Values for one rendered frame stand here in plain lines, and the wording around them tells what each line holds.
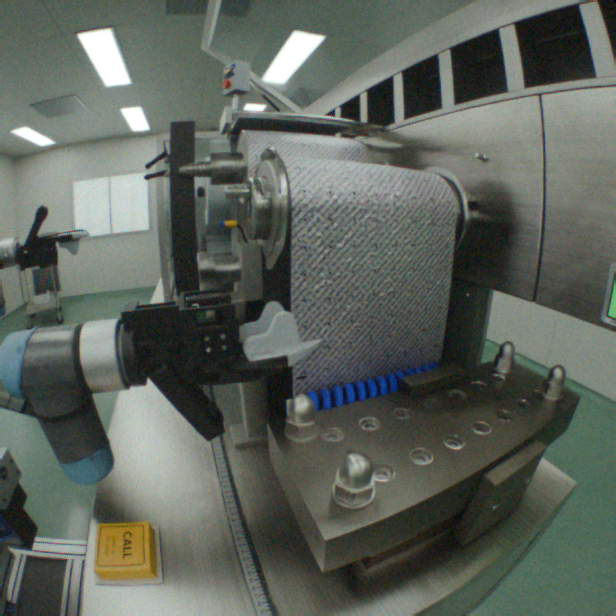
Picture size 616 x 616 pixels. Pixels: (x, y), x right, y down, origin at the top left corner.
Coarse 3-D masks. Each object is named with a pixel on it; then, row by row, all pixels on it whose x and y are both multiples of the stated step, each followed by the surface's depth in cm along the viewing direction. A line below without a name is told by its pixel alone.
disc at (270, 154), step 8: (264, 152) 35; (272, 152) 32; (264, 160) 35; (272, 160) 32; (280, 160) 30; (280, 168) 30; (256, 176) 40; (280, 176) 30; (280, 184) 30; (280, 192) 30; (280, 200) 30; (280, 208) 31; (280, 216) 31; (280, 224) 31; (280, 232) 31; (256, 240) 43; (280, 240) 32; (280, 248) 32; (264, 256) 39; (272, 256) 35; (280, 256) 34; (264, 264) 39; (272, 264) 36
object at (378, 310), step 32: (320, 256) 34; (352, 256) 35; (384, 256) 37; (416, 256) 39; (448, 256) 41; (320, 288) 35; (352, 288) 37; (384, 288) 38; (416, 288) 40; (448, 288) 42; (320, 320) 36; (352, 320) 38; (384, 320) 40; (416, 320) 42; (320, 352) 37; (352, 352) 39; (384, 352) 41; (416, 352) 43; (320, 384) 39; (352, 384) 41
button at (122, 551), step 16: (112, 528) 26; (128, 528) 27; (144, 528) 27; (96, 544) 23; (112, 544) 24; (128, 544) 24; (144, 544) 25; (96, 560) 21; (112, 560) 22; (128, 560) 22; (144, 560) 23; (112, 576) 21; (128, 576) 21; (144, 576) 22
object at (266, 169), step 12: (264, 168) 35; (276, 192) 31; (288, 192) 32; (276, 204) 31; (288, 204) 32; (456, 204) 40; (276, 216) 32; (288, 216) 32; (456, 216) 40; (276, 228) 32; (288, 228) 33; (264, 240) 38; (288, 240) 34; (264, 252) 38; (288, 252) 37
